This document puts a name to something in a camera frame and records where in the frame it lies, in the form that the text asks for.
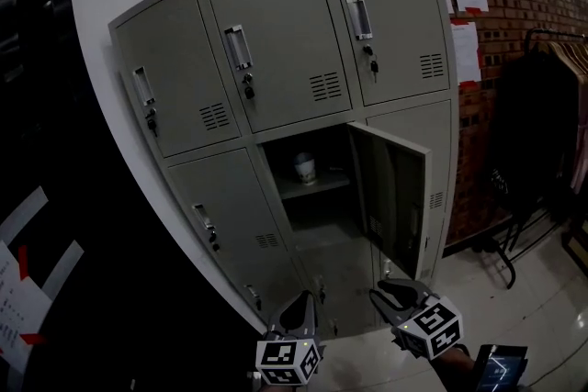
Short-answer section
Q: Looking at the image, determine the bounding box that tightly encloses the locker door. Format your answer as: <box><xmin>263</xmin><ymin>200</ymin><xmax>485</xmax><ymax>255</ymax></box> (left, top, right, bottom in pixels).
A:
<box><xmin>346</xmin><ymin>119</ymin><xmax>433</xmax><ymax>284</ymax></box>

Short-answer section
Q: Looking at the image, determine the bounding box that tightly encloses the pink hanging garment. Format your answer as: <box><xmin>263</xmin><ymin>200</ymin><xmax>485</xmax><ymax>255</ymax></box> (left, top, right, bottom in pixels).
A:
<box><xmin>571</xmin><ymin>80</ymin><xmax>588</xmax><ymax>195</ymax></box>

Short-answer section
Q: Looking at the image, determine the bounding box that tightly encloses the white notice with red tape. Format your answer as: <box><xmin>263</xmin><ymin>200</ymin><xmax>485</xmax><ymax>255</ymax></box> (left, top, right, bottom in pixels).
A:
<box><xmin>0</xmin><ymin>238</ymin><xmax>52</xmax><ymax>375</ymax></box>

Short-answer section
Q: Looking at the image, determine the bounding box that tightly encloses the black bag with white print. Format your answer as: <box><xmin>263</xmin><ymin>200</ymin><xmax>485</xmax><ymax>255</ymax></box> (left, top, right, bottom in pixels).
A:
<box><xmin>487</xmin><ymin>168</ymin><xmax>512</xmax><ymax>199</ymax></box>

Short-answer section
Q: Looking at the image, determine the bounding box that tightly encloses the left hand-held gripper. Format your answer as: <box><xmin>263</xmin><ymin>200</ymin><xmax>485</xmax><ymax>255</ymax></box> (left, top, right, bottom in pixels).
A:
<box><xmin>254</xmin><ymin>289</ymin><xmax>322</xmax><ymax>386</ymax></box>

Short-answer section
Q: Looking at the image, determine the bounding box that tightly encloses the black hanging garment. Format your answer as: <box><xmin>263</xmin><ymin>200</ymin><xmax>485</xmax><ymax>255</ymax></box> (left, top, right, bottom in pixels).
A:
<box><xmin>486</xmin><ymin>45</ymin><xmax>581</xmax><ymax>240</ymax></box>

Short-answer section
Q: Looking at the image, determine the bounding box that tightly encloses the black smartphone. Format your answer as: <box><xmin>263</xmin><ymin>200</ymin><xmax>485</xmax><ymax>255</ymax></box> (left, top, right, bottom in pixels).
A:
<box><xmin>474</xmin><ymin>343</ymin><xmax>529</xmax><ymax>392</ymax></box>

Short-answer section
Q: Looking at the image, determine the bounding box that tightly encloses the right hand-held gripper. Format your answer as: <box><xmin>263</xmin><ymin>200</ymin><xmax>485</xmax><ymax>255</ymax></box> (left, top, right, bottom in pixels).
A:
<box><xmin>368</xmin><ymin>278</ymin><xmax>463</xmax><ymax>360</ymax></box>

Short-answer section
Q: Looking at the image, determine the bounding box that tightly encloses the wooden clothes hanger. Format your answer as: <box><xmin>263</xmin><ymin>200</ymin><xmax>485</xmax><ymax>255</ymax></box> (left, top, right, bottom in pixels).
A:
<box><xmin>546</xmin><ymin>39</ymin><xmax>588</xmax><ymax>84</ymax></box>

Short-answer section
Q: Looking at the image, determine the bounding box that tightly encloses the grey metal locker cabinet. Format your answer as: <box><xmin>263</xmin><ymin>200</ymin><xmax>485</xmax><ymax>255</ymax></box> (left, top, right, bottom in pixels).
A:
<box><xmin>107</xmin><ymin>0</ymin><xmax>460</xmax><ymax>341</ymax></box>

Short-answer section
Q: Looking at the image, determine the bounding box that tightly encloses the black clothes rack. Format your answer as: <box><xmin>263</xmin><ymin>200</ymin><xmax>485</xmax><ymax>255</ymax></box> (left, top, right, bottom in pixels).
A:
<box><xmin>472</xmin><ymin>26</ymin><xmax>588</xmax><ymax>290</ymax></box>

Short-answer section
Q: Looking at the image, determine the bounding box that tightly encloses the person's right forearm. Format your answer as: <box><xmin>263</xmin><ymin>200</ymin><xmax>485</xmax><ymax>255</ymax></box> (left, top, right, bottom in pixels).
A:
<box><xmin>431</xmin><ymin>346</ymin><xmax>477</xmax><ymax>392</ymax></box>

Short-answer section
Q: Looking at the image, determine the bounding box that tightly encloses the white paper cup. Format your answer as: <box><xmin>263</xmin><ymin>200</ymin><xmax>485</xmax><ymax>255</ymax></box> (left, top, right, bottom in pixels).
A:
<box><xmin>293</xmin><ymin>151</ymin><xmax>318</xmax><ymax>186</ymax></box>

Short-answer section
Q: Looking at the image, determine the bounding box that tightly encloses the black elevator door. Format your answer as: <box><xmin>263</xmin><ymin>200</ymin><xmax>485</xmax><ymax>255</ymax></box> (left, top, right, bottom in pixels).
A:
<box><xmin>0</xmin><ymin>0</ymin><xmax>258</xmax><ymax>392</ymax></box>

